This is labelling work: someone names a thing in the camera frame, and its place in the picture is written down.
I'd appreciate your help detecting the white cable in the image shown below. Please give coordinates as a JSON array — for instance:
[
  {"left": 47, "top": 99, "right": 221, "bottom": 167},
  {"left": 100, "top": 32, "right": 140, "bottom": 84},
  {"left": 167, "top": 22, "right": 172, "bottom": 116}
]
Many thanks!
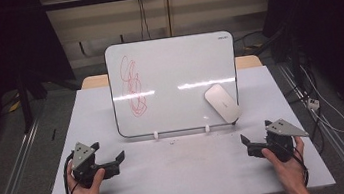
[{"left": 299, "top": 60, "right": 344, "bottom": 138}]

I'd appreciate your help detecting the white power strip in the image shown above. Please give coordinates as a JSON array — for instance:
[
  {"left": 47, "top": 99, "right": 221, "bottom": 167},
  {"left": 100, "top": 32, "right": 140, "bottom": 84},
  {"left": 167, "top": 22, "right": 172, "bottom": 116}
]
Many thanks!
[{"left": 305, "top": 96, "right": 322, "bottom": 112}]

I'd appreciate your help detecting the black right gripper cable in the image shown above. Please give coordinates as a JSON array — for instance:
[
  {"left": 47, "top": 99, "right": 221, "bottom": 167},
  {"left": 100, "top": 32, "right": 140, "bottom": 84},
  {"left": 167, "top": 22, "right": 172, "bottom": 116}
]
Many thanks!
[{"left": 292, "top": 146, "right": 312, "bottom": 189}]

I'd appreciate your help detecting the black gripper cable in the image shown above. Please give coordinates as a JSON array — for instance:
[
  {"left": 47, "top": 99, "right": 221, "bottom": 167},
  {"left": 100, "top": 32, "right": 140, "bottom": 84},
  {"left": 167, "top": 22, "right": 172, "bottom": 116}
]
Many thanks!
[
  {"left": 60, "top": 152, "right": 81, "bottom": 194},
  {"left": 292, "top": 146, "right": 312, "bottom": 189}
]

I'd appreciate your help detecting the black wall cable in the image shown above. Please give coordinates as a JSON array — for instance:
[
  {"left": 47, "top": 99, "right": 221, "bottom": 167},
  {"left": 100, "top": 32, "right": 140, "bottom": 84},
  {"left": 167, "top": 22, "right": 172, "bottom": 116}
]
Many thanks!
[{"left": 136, "top": 0, "right": 152, "bottom": 41}]

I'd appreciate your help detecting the black metal stand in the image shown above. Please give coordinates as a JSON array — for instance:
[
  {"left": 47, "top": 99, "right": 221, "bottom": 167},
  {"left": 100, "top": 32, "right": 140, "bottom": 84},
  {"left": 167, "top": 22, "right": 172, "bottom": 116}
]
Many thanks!
[{"left": 14, "top": 69, "right": 37, "bottom": 135}]

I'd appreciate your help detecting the white whiteboard eraser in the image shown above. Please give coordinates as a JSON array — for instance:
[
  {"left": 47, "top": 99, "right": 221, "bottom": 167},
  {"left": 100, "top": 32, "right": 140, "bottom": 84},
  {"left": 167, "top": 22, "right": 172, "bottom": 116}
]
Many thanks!
[{"left": 203, "top": 80, "right": 244, "bottom": 127}]

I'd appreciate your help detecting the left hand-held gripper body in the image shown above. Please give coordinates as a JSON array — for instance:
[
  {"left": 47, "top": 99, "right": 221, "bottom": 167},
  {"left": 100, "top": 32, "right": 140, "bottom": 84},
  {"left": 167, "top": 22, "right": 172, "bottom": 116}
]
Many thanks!
[{"left": 68, "top": 139, "right": 107, "bottom": 190}]

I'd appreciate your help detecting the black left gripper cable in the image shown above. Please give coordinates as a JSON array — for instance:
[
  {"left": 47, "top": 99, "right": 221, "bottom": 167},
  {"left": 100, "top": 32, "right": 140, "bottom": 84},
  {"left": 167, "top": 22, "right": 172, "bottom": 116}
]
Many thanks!
[{"left": 60, "top": 152, "right": 81, "bottom": 194}]

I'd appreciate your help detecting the person's right hand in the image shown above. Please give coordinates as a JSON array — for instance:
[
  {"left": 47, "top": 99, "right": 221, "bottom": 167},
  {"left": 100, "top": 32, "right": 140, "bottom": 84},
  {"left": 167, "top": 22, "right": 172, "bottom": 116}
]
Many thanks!
[{"left": 260, "top": 135, "right": 311, "bottom": 194}]

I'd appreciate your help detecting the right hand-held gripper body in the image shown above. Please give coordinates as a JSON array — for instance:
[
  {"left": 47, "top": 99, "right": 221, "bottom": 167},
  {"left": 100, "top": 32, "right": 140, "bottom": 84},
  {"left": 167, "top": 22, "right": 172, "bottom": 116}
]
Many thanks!
[{"left": 262, "top": 115, "right": 313, "bottom": 165}]

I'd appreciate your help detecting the wooden table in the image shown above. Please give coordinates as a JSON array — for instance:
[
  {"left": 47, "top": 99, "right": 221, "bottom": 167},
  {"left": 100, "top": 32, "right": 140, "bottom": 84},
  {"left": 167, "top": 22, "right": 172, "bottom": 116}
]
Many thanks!
[{"left": 80, "top": 53, "right": 264, "bottom": 92}]

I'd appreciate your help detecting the white whiteboard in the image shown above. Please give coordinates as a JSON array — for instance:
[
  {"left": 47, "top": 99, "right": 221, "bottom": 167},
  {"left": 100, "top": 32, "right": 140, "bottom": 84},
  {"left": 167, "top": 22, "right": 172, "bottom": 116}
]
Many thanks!
[{"left": 103, "top": 29, "right": 245, "bottom": 142}]

